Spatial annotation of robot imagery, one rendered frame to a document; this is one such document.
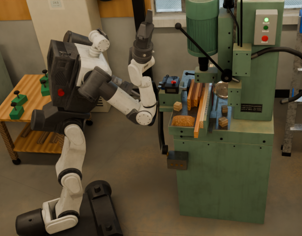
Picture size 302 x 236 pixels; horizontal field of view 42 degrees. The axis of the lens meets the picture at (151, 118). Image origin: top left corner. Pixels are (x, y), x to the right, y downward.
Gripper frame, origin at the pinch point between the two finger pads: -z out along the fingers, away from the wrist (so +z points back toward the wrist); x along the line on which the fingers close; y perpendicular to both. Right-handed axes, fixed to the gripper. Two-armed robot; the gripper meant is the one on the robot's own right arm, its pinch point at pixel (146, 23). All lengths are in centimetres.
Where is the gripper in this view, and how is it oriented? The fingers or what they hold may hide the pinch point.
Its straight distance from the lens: 167.1
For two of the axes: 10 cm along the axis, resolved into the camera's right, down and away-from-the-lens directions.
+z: -1.1, 6.4, 7.6
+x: 2.7, -7.2, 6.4
